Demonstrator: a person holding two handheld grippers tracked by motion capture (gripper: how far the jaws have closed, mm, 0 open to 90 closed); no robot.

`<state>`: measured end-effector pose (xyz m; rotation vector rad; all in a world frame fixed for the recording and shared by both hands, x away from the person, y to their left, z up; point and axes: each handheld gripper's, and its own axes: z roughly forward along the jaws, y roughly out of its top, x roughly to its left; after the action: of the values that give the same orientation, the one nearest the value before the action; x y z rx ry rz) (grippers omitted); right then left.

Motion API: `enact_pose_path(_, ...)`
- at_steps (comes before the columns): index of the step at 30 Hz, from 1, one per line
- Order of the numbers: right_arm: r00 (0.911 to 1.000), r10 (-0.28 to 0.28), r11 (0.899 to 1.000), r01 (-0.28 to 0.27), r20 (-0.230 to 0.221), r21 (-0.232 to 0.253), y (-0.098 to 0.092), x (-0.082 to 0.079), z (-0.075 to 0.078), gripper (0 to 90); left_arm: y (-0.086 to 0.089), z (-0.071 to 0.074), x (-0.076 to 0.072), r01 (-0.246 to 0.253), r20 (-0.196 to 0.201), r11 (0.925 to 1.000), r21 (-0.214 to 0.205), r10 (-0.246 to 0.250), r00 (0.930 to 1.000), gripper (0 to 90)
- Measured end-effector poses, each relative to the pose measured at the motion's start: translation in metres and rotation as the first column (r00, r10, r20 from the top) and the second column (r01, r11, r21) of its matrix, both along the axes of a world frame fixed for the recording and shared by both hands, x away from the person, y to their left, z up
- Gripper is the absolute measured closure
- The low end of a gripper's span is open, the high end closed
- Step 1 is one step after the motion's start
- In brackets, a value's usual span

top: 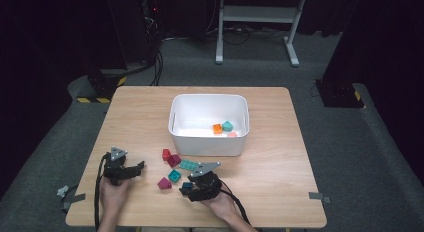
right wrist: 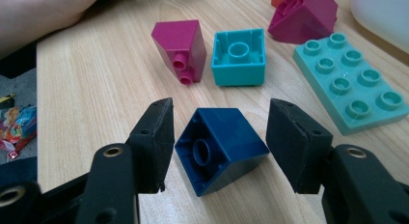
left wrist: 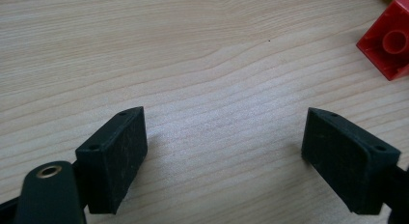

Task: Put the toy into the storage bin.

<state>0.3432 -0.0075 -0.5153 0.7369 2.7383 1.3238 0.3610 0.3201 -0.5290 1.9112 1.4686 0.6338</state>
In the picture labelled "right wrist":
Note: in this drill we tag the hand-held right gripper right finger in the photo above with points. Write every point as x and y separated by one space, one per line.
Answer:
297 146

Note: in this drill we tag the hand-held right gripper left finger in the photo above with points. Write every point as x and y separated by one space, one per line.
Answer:
154 146

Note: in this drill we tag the dark blue toy block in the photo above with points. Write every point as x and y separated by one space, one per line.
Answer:
225 137

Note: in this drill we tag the teal studded plate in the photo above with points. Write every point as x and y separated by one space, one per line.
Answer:
334 72

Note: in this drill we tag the hollow teal toy block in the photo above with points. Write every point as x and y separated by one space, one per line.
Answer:
238 76

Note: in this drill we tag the magenta sloped toy block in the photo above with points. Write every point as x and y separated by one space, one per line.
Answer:
180 37
308 21

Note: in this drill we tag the white plastic bin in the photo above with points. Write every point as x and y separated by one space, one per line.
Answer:
382 14

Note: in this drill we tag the colourful packet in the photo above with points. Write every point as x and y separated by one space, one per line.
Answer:
19 127

